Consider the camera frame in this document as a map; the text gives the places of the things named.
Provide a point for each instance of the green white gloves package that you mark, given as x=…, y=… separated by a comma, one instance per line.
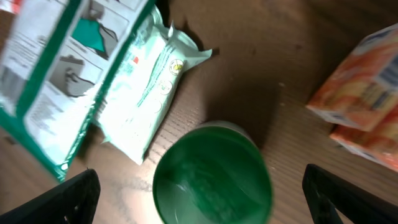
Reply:
x=56, y=66

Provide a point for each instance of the orange small box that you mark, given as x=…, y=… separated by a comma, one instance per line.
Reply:
x=363, y=88
x=378, y=145

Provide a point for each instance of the green lid jar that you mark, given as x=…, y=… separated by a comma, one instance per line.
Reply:
x=213, y=174

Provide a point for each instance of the white mint wipes pack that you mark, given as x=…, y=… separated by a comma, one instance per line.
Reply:
x=143, y=86

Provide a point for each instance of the red snack stick packet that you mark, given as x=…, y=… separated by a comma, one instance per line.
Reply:
x=12, y=6

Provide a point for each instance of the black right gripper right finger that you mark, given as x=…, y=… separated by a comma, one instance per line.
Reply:
x=327, y=194

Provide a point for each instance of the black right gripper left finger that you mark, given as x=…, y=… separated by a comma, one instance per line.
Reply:
x=73, y=201

